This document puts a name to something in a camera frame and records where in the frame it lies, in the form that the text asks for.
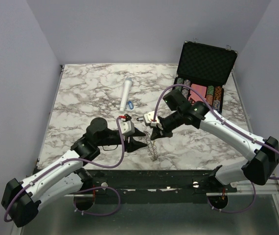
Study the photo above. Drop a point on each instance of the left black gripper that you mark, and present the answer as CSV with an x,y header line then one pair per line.
x,y
133,145

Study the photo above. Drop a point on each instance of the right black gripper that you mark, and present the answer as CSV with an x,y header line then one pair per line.
x,y
156,132

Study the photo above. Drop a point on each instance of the large metal keyring disc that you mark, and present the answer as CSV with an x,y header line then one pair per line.
x,y
152,149

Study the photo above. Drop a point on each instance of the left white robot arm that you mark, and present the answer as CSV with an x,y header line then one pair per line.
x,y
22,200

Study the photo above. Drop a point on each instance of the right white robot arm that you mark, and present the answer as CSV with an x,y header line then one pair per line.
x,y
261,157

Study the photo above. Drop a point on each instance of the black key fob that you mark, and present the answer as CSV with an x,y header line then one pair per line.
x,y
127,117

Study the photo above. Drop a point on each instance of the blue key tag far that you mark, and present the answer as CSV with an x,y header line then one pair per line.
x,y
130,104

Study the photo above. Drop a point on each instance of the pink playing card deck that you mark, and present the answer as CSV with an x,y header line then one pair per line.
x,y
201,90

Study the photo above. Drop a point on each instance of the white microphone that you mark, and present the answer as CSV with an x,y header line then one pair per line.
x,y
126,89

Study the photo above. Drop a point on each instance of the black poker chip case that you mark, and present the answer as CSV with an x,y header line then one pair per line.
x,y
206,66

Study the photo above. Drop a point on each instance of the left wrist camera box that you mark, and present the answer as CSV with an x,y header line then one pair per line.
x,y
127,128

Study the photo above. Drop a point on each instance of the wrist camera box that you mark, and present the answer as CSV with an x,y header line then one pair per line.
x,y
151,121
127,128

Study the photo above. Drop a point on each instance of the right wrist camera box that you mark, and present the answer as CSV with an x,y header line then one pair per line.
x,y
151,121

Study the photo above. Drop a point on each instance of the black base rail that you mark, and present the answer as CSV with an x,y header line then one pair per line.
x,y
136,186

